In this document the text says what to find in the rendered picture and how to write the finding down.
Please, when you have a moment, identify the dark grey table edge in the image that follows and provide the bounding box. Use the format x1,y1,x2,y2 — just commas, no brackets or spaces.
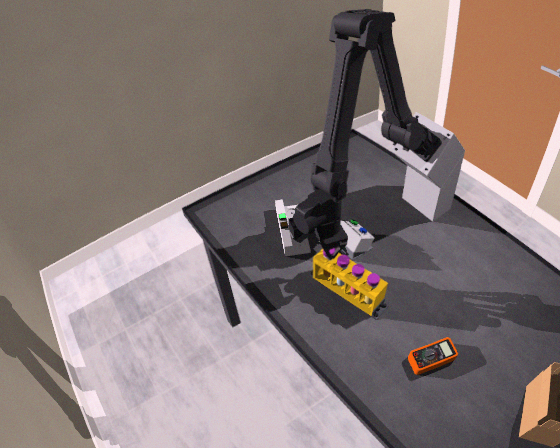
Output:
182,129,560,448

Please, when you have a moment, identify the white key housing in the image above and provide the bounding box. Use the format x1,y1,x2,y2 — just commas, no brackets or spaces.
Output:
341,217,374,261

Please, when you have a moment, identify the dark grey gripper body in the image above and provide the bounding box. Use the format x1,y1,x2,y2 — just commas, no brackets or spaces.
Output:
315,216,348,250

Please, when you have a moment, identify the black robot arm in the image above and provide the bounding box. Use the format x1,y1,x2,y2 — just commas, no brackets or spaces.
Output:
288,9,442,243

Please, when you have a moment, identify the orange digital multimeter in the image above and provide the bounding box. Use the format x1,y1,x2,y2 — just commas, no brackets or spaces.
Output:
408,337,458,375

